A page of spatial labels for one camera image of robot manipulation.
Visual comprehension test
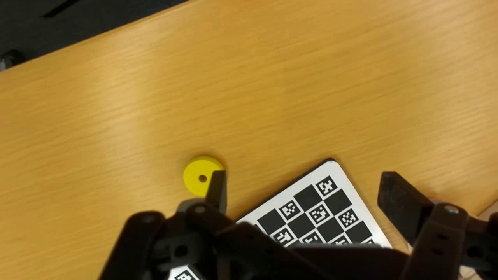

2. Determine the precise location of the black white checker calibration board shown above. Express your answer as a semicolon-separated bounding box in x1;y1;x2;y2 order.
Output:
168;159;394;280

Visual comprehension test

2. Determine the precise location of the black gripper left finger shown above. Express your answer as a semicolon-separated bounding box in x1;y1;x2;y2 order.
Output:
100;170;313;280

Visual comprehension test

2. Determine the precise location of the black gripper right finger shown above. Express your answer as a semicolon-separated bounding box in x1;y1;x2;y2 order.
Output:
377;170;498;280

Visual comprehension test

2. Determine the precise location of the yellow round disc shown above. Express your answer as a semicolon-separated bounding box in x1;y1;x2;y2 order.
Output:
182;154;226;200

